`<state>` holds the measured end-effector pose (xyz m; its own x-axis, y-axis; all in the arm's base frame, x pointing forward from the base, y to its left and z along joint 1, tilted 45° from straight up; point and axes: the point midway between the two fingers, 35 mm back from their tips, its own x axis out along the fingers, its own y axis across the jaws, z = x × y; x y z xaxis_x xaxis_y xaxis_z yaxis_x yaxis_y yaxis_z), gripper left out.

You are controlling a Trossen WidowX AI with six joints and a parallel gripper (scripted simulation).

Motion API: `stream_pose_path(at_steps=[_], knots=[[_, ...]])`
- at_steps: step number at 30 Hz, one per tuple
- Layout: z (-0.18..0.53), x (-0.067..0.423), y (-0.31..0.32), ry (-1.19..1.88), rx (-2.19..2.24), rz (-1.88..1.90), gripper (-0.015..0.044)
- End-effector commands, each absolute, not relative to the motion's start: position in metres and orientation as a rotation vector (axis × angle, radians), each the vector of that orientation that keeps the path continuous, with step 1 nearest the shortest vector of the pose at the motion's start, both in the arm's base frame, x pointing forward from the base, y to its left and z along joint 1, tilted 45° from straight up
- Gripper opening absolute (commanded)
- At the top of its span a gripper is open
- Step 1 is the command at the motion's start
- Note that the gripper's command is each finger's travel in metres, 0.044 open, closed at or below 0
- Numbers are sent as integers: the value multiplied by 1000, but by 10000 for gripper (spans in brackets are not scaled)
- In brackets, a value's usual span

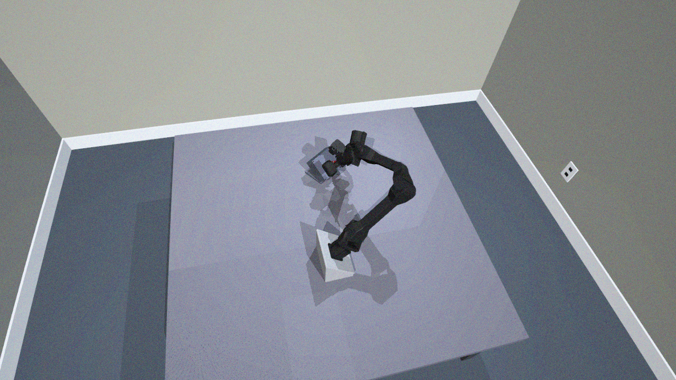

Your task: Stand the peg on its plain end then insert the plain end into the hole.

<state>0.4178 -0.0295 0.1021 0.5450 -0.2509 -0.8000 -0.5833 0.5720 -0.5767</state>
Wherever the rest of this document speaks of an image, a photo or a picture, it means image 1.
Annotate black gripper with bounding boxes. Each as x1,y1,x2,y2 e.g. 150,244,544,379
322,143,353,177

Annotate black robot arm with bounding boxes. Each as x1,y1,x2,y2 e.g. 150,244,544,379
328,130,416,261

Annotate light blue sloped panel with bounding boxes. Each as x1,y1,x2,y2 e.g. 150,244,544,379
305,146,336,184

